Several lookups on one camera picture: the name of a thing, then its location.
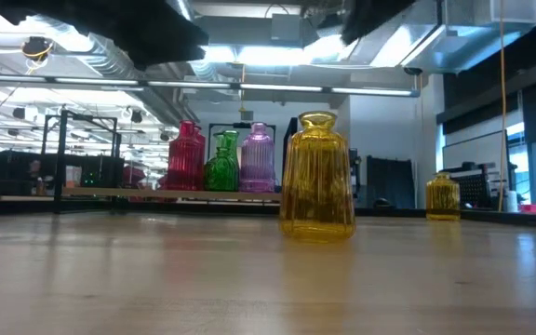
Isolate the purple ribbed glass vase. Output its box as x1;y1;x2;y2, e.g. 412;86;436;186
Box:
238;121;277;194

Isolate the tall green glass vase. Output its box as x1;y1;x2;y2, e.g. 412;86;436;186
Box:
213;129;241;193

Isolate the tall yellow ribbed glass vase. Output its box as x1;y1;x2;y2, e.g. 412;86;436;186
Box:
278;110;357;244

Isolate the red ribbed glass vase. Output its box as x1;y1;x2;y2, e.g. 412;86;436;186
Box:
167;119;207;193

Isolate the black metal wood shelf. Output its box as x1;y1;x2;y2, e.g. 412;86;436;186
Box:
39;109;300;216

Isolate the black metal rack shelf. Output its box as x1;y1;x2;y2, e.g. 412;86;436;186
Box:
34;152;126;190

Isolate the long light bar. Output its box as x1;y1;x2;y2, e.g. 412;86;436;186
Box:
0;73;422;98

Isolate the small yellow textured glass vase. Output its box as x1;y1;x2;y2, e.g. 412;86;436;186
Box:
425;171;462;221

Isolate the orange white box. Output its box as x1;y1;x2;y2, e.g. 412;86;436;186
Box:
65;165;84;188

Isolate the black pegboard rack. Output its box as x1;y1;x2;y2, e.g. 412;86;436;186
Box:
443;161;507;210

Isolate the person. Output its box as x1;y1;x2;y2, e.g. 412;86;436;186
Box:
25;158;47;196

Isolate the white roll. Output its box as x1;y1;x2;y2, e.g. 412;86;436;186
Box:
504;189;519;213

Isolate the yellow vertical pole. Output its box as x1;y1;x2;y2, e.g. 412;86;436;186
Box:
499;0;507;213

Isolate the black yellow ceiling reel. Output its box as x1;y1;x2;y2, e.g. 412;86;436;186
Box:
20;35;55;63

